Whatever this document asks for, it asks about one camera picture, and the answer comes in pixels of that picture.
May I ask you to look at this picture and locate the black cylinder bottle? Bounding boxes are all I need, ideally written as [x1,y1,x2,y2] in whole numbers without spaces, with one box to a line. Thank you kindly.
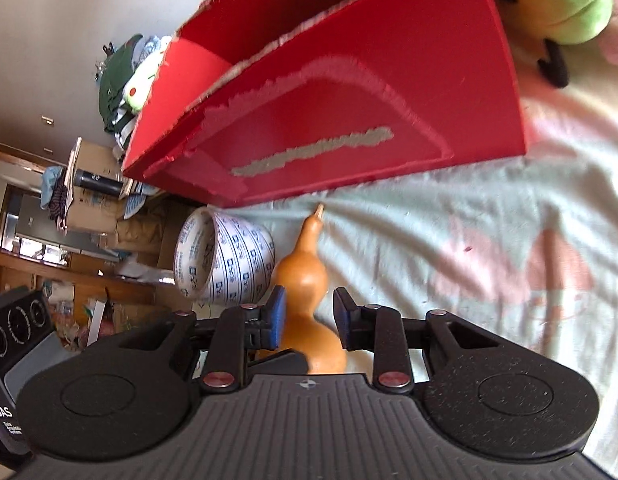
[73,170,124,197]

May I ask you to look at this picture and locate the printed packing tape roll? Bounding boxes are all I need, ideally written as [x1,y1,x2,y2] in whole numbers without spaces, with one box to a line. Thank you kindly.
[174,206,276,306]

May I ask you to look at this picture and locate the green yellow plush toy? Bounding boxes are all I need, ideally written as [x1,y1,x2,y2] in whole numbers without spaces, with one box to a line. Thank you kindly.
[476,0,615,88]

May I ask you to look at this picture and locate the red cardboard box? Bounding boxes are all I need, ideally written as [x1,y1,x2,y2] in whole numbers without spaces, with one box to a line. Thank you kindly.
[123,0,529,209]

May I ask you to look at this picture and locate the hanging striped clothes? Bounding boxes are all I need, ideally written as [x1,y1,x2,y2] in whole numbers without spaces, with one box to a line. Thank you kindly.
[40,166,78,222]

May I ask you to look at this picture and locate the light green frog plush toy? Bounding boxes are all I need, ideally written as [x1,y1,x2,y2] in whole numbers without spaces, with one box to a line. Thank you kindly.
[121,50,166,113]

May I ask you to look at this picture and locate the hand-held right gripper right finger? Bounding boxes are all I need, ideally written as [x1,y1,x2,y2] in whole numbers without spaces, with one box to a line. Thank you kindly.
[333,287,500,395]

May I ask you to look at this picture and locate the brown cardboard box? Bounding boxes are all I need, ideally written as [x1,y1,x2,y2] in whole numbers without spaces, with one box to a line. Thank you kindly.
[64,140,126,233]

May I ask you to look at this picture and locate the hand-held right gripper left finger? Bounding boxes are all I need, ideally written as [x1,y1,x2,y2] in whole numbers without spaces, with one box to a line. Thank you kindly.
[120,286,290,394]

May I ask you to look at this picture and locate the pastel printed blanket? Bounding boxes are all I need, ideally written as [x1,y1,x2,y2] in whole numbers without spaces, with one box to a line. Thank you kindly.
[196,55,618,476]

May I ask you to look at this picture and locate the wooden cabinet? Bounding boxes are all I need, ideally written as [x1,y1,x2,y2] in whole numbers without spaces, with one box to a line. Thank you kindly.
[0,140,157,308]

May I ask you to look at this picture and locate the pink cloth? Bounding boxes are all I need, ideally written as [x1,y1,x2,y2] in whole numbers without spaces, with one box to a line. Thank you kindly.
[596,0,618,68]

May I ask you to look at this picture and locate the orange bottle gourd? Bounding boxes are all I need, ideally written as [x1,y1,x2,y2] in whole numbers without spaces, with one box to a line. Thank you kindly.
[259,203,348,375]

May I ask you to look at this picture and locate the dark green clothing pile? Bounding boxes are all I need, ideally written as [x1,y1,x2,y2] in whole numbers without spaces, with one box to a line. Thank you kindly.
[98,35,146,133]

